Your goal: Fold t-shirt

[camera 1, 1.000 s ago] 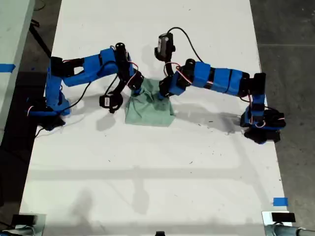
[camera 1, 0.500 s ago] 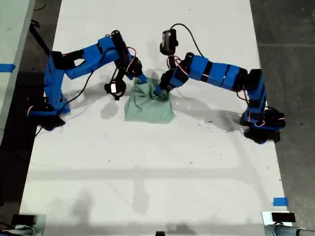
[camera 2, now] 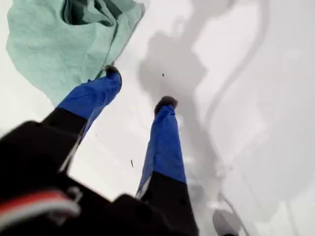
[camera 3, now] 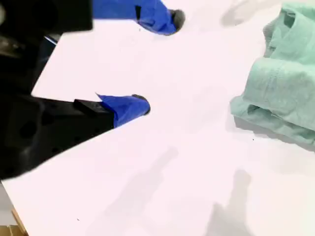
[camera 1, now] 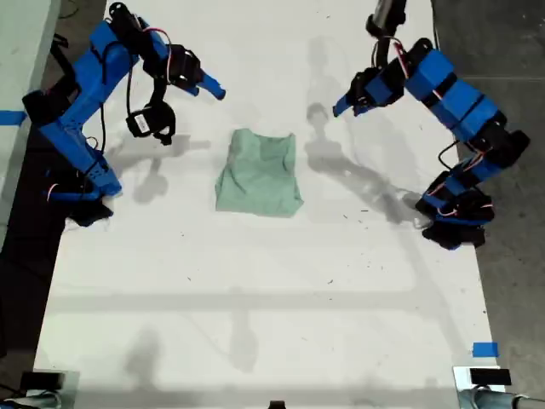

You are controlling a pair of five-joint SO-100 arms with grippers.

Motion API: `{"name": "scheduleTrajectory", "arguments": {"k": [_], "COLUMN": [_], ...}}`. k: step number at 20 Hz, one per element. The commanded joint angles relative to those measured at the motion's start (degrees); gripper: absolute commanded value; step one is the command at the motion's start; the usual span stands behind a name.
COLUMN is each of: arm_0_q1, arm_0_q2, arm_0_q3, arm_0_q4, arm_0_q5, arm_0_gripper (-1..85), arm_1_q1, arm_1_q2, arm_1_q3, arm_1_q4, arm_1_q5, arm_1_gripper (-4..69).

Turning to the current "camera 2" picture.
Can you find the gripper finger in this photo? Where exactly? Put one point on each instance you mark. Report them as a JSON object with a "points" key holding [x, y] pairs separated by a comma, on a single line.
{"points": [[91, 96], [165, 147]]}

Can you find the pale green T-shirt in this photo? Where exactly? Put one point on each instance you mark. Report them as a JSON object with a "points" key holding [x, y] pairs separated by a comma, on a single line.
{"points": [[49, 44]]}

